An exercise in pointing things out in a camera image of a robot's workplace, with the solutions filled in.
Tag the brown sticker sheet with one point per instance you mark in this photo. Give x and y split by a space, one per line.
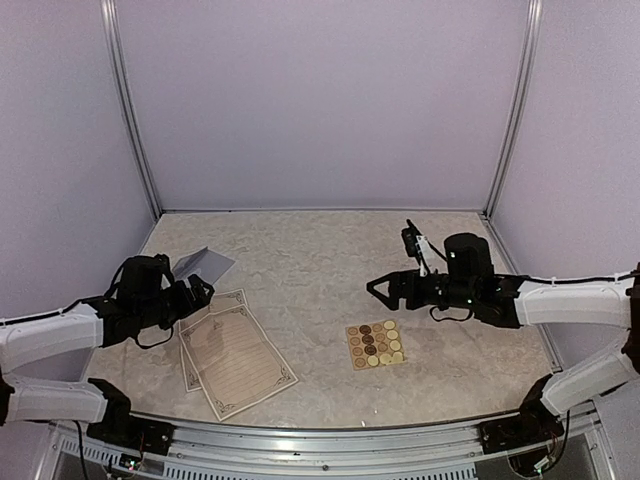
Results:
375 345

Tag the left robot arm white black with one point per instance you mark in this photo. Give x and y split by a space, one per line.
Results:
143 293

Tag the aluminium frame post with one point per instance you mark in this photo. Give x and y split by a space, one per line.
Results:
517 106
115 49

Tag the beige lined letter paper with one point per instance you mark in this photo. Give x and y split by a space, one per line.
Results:
236 364
220 302

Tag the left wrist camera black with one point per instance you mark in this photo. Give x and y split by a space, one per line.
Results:
181 267

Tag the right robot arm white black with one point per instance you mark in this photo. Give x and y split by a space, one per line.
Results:
509 301

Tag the beige lined letter paper top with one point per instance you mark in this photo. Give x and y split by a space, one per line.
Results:
236 364

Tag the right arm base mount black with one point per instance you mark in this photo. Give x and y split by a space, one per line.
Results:
520 425

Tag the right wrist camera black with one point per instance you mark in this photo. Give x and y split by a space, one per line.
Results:
417 247

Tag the left aluminium frame post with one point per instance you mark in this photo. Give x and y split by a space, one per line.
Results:
115 49

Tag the front aluminium rail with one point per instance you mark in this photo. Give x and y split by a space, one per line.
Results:
445 450

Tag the beige lined letter paper lower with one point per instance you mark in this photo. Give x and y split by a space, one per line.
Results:
220 302

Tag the grey envelope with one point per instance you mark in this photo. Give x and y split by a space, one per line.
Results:
210 266

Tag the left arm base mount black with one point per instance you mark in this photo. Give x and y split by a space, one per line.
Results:
119 427

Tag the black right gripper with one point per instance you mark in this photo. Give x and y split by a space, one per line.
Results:
399 277

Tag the right aluminium frame post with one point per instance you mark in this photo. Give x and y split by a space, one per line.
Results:
517 106

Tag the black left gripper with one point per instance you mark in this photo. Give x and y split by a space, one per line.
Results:
187 304

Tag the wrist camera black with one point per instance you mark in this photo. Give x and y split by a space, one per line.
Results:
181 267
417 247

